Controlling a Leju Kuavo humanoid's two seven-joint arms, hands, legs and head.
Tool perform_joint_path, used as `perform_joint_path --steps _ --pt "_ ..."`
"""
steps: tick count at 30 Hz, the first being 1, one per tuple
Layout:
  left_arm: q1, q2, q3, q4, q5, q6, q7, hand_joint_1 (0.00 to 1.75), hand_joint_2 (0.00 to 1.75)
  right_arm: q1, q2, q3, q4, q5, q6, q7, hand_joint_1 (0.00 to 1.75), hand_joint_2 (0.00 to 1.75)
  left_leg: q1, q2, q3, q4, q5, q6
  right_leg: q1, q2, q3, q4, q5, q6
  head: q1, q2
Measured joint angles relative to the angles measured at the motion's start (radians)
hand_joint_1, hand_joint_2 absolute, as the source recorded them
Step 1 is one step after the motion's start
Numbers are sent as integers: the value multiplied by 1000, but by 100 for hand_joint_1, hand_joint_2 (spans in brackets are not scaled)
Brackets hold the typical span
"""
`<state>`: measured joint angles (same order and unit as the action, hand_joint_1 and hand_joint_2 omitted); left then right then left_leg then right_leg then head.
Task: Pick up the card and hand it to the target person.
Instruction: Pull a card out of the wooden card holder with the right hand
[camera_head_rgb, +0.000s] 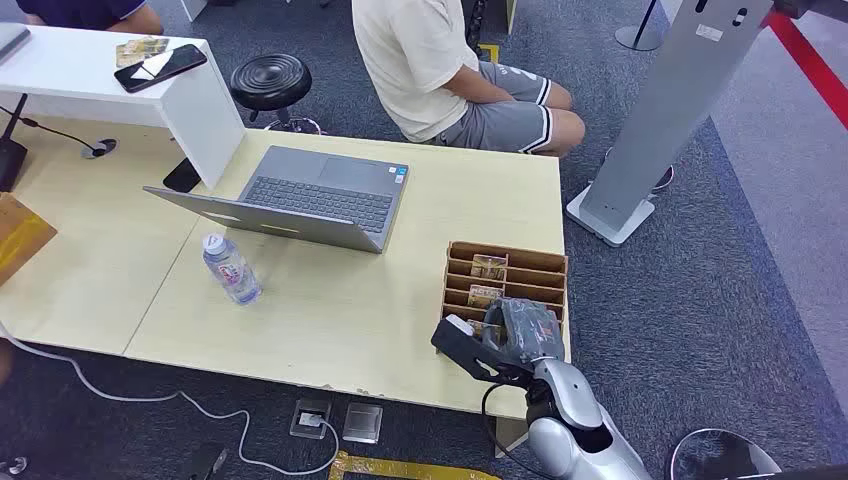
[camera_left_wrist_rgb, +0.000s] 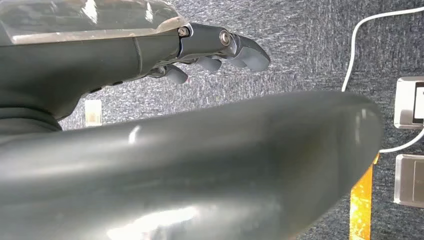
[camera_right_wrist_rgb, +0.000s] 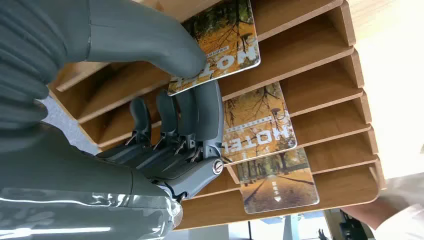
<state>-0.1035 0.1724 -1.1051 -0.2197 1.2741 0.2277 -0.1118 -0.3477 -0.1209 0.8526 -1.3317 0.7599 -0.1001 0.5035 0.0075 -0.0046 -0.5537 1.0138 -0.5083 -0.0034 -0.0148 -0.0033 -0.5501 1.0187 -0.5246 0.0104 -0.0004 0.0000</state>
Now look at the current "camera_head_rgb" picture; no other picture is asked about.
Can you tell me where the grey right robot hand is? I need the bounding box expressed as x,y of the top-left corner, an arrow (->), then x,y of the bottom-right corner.
482,298 -> 566,370

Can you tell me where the wooden card holder rack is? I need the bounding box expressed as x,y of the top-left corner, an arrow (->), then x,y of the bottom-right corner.
439,241 -> 570,340

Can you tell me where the person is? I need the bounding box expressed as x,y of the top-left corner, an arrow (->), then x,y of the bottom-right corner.
14,0 -> 166,36
350,0 -> 587,159

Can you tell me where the grey floor socket cover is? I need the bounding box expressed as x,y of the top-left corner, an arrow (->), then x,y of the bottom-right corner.
341,402 -> 385,445

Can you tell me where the yellow floor tape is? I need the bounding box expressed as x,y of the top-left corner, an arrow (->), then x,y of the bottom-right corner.
327,451 -> 503,480

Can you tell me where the floor socket box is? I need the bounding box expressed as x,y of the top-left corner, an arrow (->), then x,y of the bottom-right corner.
288,397 -> 333,441

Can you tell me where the grey open laptop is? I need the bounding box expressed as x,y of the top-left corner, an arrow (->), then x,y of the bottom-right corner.
142,144 -> 411,256

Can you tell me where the silver kiosk stand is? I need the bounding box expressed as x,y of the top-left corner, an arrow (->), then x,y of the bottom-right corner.
565,0 -> 775,249

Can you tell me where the clear plastic water bottle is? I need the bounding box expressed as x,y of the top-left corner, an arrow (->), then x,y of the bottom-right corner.
201,232 -> 264,307

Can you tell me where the black device on floor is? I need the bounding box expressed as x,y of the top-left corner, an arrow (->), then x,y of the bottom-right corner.
180,442 -> 231,480

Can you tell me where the black round stool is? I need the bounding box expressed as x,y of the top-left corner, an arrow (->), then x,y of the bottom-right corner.
229,52 -> 324,136

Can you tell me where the black smartphone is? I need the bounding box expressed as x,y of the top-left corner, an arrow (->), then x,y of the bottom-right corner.
113,43 -> 209,95
162,156 -> 203,195

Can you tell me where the white desk riser shelf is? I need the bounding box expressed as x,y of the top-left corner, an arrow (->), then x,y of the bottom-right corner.
0,24 -> 247,191

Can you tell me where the brown cardboard box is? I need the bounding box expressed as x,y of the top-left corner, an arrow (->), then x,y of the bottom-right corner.
0,192 -> 59,287

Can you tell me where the black desk stand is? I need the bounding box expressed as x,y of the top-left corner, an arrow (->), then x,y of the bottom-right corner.
0,92 -> 30,193

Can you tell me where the black wrist camera with pale box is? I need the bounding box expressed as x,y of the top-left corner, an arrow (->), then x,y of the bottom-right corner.
430,313 -> 531,388

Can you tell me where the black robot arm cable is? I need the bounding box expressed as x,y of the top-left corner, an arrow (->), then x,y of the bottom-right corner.
480,382 -> 539,475

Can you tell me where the round stool with chrome ring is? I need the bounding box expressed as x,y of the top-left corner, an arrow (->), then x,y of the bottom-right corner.
663,427 -> 784,480

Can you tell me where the stanchion post with round base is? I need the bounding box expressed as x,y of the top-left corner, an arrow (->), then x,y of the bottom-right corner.
614,0 -> 665,53

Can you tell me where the white cable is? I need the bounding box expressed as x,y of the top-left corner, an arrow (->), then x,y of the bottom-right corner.
0,321 -> 341,478

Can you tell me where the grey desk cable grommet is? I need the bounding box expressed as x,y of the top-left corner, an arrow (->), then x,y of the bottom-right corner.
80,137 -> 119,160

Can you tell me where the black desk cable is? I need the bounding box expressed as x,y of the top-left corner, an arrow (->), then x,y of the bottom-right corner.
0,104 -> 107,158

